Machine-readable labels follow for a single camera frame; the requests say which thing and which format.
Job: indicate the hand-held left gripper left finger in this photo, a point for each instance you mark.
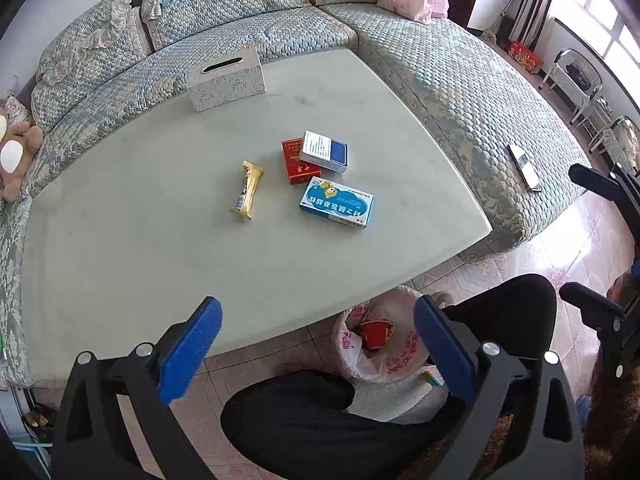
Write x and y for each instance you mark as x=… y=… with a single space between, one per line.
x=192 y=350

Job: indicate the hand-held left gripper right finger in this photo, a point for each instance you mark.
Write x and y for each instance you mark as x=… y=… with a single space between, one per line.
x=445 y=350

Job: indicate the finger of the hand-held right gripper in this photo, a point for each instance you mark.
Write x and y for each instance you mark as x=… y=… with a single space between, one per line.
x=590 y=300
x=595 y=180

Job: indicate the trash bin with plastic liner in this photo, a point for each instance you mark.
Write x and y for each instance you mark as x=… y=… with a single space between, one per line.
x=400 y=357

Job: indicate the red paper cup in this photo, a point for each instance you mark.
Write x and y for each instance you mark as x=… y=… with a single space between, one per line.
x=375 y=335

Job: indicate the yellow snack bar wrapper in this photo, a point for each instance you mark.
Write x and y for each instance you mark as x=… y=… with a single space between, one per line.
x=247 y=190

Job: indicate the blue medicine box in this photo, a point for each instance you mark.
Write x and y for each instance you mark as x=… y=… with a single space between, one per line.
x=337 y=202

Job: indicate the red cigarette box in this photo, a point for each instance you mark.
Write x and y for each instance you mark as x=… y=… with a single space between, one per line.
x=292 y=170

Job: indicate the white and blue cigarette box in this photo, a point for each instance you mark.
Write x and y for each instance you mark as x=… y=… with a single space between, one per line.
x=322 y=152

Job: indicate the person's right forearm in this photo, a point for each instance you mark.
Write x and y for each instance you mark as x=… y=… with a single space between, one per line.
x=617 y=400

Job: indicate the metal folding chair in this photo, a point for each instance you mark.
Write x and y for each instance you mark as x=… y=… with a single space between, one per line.
x=572 y=82
x=617 y=140

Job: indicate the white plastic bag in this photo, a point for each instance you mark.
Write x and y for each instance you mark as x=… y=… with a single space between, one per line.
x=400 y=402

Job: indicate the smartphone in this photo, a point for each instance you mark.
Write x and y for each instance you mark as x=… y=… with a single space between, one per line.
x=524 y=166

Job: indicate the person's right leg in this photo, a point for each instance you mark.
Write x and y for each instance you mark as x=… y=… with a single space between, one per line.
x=510 y=305

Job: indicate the person's leg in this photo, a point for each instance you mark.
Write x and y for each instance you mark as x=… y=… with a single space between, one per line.
x=510 y=305
x=310 y=425

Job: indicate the white coffee table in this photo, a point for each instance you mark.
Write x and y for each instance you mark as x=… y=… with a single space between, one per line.
x=125 y=235

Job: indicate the person's left leg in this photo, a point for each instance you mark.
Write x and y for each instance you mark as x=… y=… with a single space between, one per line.
x=310 y=425

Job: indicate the red gift box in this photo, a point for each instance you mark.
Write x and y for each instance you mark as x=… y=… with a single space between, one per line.
x=525 y=56

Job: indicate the quilted blue corner sofa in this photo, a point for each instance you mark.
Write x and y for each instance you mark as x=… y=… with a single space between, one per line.
x=450 y=85

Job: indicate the window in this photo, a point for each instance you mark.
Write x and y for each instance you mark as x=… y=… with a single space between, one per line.
x=600 y=5

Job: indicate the striped curtain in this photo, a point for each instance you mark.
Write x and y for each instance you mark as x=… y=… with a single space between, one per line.
x=535 y=5

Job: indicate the broom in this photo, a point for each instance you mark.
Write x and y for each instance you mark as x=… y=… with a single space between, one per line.
x=500 y=20

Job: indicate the brown teddy bear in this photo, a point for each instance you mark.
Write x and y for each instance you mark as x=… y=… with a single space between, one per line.
x=22 y=145

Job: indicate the patterned tissue box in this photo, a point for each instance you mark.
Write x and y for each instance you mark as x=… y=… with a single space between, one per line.
x=225 y=82

